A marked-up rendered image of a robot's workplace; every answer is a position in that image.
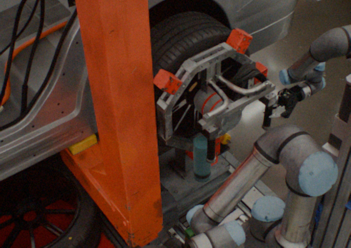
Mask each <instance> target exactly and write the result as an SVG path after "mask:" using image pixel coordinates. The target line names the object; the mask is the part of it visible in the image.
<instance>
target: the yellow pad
mask: <svg viewBox="0 0 351 248"><path fill-rule="evenodd" d="M97 143H98V142H97V139H96V136H95V134H94V135H92V136H90V137H88V138H86V139H84V140H81V141H79V142H77V143H75V144H73V145H71V146H69V147H68V148H67V149H68V150H69V151H70V152H71V154H72V155H73V156H74V155H76V154H78V153H80V152H82V151H84V150H86V149H88V148H90V147H91V146H93V145H95V144H97Z"/></svg>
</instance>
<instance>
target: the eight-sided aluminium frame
mask: <svg viewBox="0 0 351 248"><path fill-rule="evenodd" d="M236 51H237V50H236V49H234V48H233V47H232V46H230V45H228V44H226V43H225V42H223V43H222V44H219V45H218V46H215V47H213V48H211V49H209V50H207V51H205V52H203V53H200V54H198V55H196V56H194V57H192V58H189V59H188V60H187V61H184V63H183V64H182V65H181V67H180V69H179V70H178V72H177V73H176V75H175V76H176V77H177V78H178V79H179V80H181V81H182V84H181V86H180V87H179V89H178V90H177V92H176V93H175V95H171V94H169V93H167V92H164V93H163V94H162V96H161V97H159V100H158V101H157V106H156V108H157V120H158V129H159V133H158V134H159V138H160V139H161V140H162V141H163V142H164V143H165V144H166V145H169V146H173V147H175V148H179V149H182V150H187V151H189V152H193V146H194V144H193V140H194V138H195V137H197V136H201V135H202V134H201V133H198V134H196V135H194V136H192V137H191V138H184V137H181V136H178V135H175V134H173V126H172V111H171V110H172V109H173V107H174V105H175V104H176V102H177V100H178V99H179V98H180V96H181V95H182V93H183V92H184V90H185V88H186V87H187V86H188V84H189V83H190V82H191V80H192V79H193V77H194V76H195V75H196V73H197V72H199V71H202V70H204V69H205V68H207V67H209V66H212V65H214V64H216V63H217V62H219V61H222V60H224V59H226V58H227V57H232V59H234V60H235V61H237V62H239V63H241V66H242V65H243V64H246V63H249V64H252V65H253V66H254V67H256V66H255V65H256V62H254V61H253V60H252V59H250V58H249V57H248V56H247V55H245V54H241V53H239V52H236ZM253 85H254V77H253V78H252V79H250V80H247V81H243V82H240V85H239V87H240V88H242V89H252V88H253ZM245 96H246V95H242V94H239V93H238V94H237V96H236V97H235V98H234V100H233V102H235V101H237V100H239V99H240V98H242V97H245ZM218 131H219V133H218V136H217V137H216V139H217V138H219V137H220V136H224V135H225V134H226V133H227V131H223V130H222V129H220V128H219V127H218Z"/></svg>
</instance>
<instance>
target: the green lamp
mask: <svg viewBox="0 0 351 248"><path fill-rule="evenodd" d="M184 235H185V236H186V237H187V238H188V239H189V240H190V239H191V237H194V236H196V235H195V233H194V232H193V230H192V229H191V228H190V227H189V228H188V229H186V230H185V231H184Z"/></svg>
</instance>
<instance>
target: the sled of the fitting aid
mask: <svg viewBox="0 0 351 248"><path fill-rule="evenodd" d="M231 174H232V172H231V171H230V170H227V171H226V172H224V173H222V174H221V175H219V176H218V177H217V178H215V179H213V180H211V181H209V182H208V183H206V184H204V185H203V186H201V187H199V188H197V189H196V190H195V191H193V192H192V193H190V194H189V195H187V196H185V197H183V198H182V199H180V200H178V201H177V203H178V205H179V215H180V214H182V213H184V212H185V211H187V210H189V209H190V208H192V207H194V205H196V204H198V203H199V202H201V201H203V200H205V199H206V198H208V197H210V196H211V195H213V194H214V193H216V192H217V190H218V189H219V188H220V187H221V186H222V184H223V183H224V182H225V181H226V180H227V179H228V178H229V177H230V175H231Z"/></svg>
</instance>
